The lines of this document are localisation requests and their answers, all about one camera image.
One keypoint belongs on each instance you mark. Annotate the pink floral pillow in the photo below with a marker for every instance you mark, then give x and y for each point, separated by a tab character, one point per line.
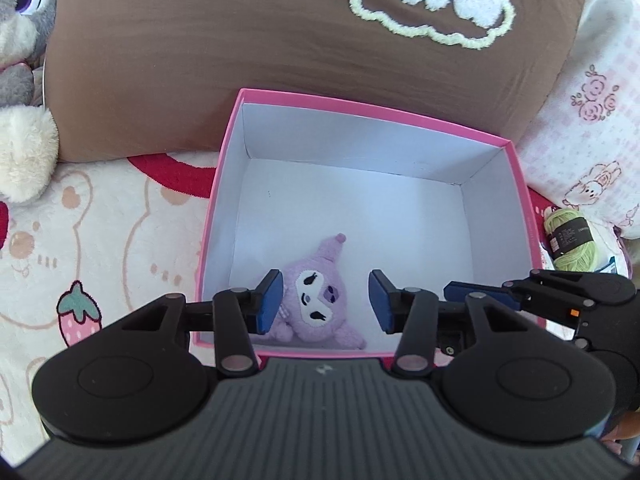
600	85

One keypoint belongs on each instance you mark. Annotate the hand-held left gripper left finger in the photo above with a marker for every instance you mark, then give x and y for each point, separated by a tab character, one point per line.
269	305

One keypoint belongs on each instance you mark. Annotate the green yarn ball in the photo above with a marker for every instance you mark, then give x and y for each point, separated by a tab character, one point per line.
575	255

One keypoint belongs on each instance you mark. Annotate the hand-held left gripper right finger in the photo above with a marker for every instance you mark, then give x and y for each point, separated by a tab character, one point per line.
381	305

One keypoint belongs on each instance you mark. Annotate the brown embroidered pillow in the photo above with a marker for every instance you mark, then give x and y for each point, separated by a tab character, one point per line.
200	60

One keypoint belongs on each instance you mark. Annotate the bear print blanket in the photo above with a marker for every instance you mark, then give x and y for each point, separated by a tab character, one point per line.
100	240

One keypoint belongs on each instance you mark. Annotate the purple plush toy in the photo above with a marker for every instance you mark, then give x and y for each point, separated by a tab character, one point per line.
320	280

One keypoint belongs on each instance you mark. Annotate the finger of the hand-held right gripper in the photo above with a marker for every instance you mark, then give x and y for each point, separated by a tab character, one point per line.
475	292

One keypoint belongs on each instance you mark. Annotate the pink cardboard box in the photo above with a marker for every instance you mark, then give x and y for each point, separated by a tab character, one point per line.
350	200

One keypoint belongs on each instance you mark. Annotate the grey rabbit plush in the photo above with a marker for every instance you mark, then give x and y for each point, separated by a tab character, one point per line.
20	20

